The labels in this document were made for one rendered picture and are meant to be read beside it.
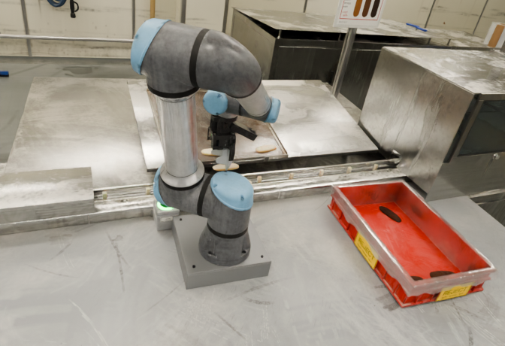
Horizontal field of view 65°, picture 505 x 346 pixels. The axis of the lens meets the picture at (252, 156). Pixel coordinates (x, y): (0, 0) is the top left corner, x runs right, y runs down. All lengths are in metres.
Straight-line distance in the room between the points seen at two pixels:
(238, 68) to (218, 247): 0.53
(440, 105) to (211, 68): 1.12
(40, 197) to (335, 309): 0.91
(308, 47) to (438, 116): 1.88
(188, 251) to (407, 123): 1.08
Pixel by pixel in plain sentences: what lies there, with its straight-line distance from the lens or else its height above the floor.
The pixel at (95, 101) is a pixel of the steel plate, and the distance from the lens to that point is 2.12.
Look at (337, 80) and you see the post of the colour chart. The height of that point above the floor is 0.96.
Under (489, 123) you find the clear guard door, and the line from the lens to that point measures 1.76.
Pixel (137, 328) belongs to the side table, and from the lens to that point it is 1.08.
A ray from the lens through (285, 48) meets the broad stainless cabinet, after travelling 3.26.
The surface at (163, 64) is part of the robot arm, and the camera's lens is 0.79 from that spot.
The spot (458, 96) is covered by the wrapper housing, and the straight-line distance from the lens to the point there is 1.64.
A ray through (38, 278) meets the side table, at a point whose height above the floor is 0.82.
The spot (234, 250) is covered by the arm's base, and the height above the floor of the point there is 0.93.
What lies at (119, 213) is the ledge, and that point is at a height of 0.85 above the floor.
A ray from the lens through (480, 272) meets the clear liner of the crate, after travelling 1.38.
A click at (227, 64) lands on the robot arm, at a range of 0.76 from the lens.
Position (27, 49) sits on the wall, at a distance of 5.08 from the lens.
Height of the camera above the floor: 1.70
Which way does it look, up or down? 31 degrees down
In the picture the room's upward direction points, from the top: 10 degrees clockwise
